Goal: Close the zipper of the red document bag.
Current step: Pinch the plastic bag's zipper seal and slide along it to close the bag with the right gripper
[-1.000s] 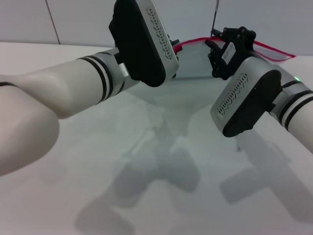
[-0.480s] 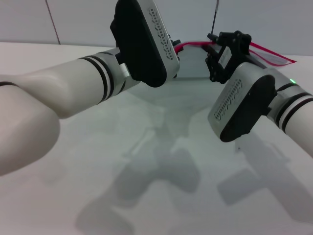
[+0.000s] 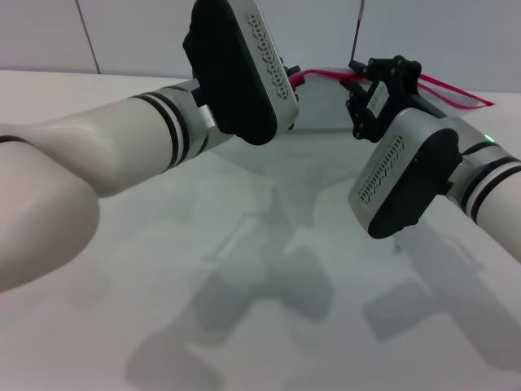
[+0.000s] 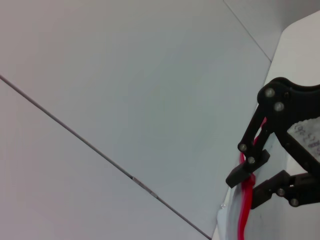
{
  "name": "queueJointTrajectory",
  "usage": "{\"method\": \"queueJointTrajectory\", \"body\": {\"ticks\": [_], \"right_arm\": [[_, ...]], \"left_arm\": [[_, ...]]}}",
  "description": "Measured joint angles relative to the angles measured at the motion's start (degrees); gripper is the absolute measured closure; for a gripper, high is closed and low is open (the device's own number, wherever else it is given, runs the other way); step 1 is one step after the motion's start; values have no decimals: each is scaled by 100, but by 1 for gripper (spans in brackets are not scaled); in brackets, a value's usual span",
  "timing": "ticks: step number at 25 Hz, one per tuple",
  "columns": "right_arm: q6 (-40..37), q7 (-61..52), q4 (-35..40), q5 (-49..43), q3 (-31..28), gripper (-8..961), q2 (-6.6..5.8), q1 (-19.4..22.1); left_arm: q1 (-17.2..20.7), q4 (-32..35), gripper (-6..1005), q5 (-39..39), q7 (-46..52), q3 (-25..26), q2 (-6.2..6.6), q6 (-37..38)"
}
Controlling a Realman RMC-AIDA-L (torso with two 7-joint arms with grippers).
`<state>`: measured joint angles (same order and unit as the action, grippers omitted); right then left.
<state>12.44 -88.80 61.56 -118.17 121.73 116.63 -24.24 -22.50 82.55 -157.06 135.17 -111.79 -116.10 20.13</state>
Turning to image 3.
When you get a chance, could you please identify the clear document bag red zipper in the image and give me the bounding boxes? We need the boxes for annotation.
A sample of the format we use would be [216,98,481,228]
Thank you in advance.
[219,64,497,184]

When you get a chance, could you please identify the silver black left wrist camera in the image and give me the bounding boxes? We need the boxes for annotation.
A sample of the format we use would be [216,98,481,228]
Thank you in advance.
[182,0,301,147]

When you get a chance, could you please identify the thin black background pole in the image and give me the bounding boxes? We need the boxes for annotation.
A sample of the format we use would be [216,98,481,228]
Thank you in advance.
[348,0,366,68]

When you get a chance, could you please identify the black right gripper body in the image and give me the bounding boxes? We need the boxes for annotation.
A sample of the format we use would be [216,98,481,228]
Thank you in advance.
[366,79,444,142]

